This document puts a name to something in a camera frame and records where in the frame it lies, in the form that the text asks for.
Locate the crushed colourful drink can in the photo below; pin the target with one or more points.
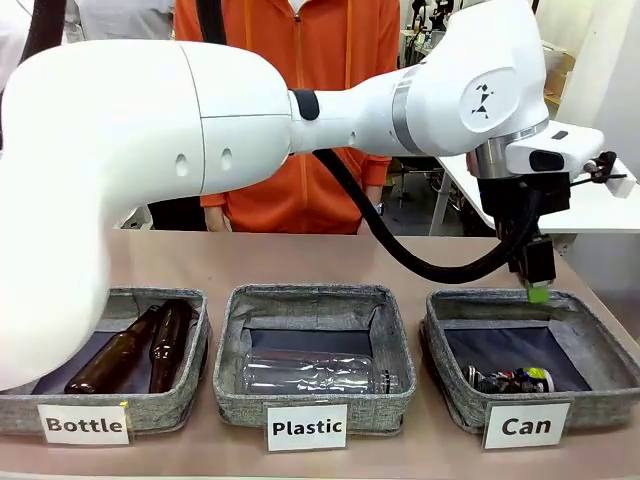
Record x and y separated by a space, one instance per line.
510 380

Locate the brown glass bottle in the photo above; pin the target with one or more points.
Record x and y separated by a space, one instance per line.
167 340
112 352

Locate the orange hoodie person right hand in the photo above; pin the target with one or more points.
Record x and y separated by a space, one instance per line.
216 219

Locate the cardboard box on bench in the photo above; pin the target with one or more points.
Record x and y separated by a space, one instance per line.
557 70

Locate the orange hoodie person left hand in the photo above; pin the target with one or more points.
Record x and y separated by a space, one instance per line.
374 195

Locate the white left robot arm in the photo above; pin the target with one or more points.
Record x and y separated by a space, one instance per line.
200 130

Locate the clear plastic bottle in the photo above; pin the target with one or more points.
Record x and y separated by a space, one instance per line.
310 372

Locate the grey fabric basket labelled Can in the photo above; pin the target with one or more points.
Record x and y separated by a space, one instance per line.
590 410

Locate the light blue wristband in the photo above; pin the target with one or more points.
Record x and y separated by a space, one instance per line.
379 208

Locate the white background table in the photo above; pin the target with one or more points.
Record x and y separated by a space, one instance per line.
460 195

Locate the person in orange hoodie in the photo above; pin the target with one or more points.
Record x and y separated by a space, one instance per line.
325 45

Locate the white Bottle label card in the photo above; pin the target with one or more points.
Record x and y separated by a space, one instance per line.
84 425

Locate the person in white coat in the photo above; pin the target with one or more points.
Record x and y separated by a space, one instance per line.
10 30

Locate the white Plastic label card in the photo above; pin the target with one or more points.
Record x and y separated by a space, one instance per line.
307 427

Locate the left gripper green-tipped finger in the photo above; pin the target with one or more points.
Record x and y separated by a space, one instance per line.
517 260
540 270

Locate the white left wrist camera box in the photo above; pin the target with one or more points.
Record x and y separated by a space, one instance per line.
617 177

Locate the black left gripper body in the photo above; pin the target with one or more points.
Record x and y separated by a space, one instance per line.
515 197

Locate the grey fabric basket labelled Bottle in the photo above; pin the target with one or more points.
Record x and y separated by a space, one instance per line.
150 415

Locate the white Can label card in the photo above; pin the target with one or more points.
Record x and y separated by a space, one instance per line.
526 426

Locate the grey fabric basket labelled Plastic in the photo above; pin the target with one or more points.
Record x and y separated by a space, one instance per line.
315 407

